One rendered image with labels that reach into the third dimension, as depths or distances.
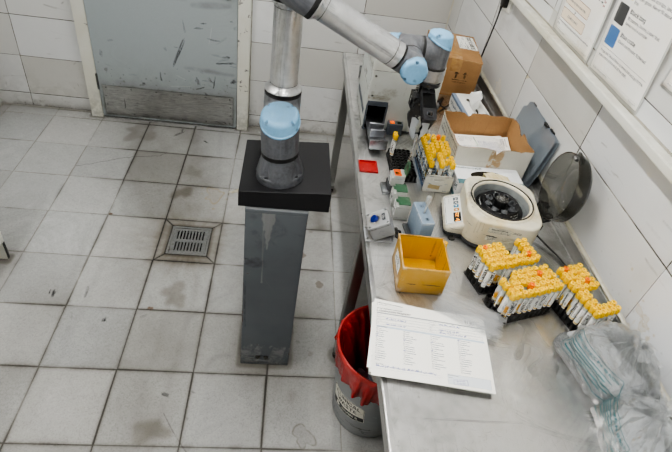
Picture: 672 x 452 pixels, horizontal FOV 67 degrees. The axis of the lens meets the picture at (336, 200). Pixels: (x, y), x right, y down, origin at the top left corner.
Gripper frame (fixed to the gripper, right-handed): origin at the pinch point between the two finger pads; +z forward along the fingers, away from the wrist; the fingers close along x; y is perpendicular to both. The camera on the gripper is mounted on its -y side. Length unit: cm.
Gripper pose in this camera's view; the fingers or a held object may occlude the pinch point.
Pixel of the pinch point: (415, 137)
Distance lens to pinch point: 172.3
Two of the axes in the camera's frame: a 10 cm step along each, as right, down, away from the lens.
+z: -1.3, 7.6, 6.4
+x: -9.9, -0.7, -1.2
